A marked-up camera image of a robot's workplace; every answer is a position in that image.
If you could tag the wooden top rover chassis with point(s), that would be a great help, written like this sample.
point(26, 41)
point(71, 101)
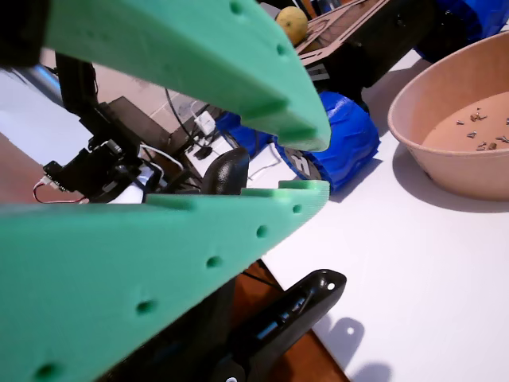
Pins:
point(370, 44)

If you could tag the brown paper bowl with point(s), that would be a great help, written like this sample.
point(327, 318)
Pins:
point(413, 131)

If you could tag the white charger plug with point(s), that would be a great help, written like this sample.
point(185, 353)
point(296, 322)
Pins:
point(206, 123)

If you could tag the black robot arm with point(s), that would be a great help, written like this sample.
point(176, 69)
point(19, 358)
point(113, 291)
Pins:
point(79, 87)

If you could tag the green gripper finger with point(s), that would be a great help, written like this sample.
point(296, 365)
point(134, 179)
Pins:
point(179, 47)
point(99, 278)

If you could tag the black electronics box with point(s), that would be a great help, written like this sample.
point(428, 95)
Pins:
point(159, 133)

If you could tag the blue ribbed rover wheel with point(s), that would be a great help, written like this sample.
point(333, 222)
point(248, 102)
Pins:
point(350, 135)
point(465, 20)
point(246, 137)

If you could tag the yellow lemon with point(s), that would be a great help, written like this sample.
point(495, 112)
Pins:
point(292, 24)

